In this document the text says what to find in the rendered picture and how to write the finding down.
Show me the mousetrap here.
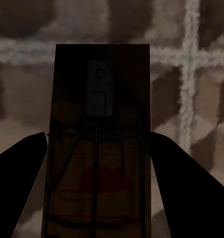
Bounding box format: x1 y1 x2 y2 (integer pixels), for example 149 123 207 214
41 44 152 238

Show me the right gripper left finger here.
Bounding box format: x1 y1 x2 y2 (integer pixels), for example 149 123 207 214
0 132 48 238

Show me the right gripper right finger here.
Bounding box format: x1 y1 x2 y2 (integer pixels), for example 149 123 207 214
151 132 224 238

